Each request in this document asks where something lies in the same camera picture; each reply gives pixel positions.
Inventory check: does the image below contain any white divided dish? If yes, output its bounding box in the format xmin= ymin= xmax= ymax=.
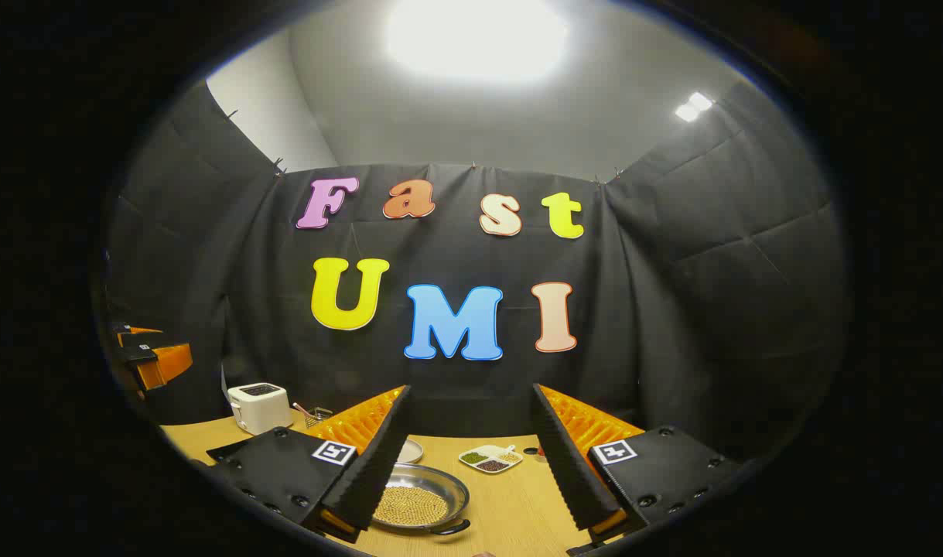
xmin=459 ymin=445 xmax=524 ymax=474

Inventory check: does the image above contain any small ceiling light panel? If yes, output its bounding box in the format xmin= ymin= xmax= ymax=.
xmin=675 ymin=91 xmax=714 ymax=123

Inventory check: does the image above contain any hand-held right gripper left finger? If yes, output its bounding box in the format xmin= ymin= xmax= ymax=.
xmin=206 ymin=384 xmax=412 ymax=544

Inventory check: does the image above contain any pile of soybeans in pot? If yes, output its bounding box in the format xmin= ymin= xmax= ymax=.
xmin=374 ymin=486 xmax=449 ymax=527

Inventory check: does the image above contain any large ceiling light panel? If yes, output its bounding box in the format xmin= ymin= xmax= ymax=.
xmin=384 ymin=0 xmax=569 ymax=84

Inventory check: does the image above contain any black backdrop cloth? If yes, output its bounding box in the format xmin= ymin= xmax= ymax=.
xmin=104 ymin=77 xmax=855 ymax=465

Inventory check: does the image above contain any stainless steel pot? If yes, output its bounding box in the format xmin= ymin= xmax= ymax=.
xmin=371 ymin=463 xmax=472 ymax=536

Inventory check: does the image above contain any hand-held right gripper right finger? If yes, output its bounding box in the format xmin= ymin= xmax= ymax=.
xmin=531 ymin=383 xmax=743 ymax=555

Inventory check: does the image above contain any white toaster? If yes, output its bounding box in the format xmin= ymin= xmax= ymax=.
xmin=227 ymin=382 xmax=292 ymax=436

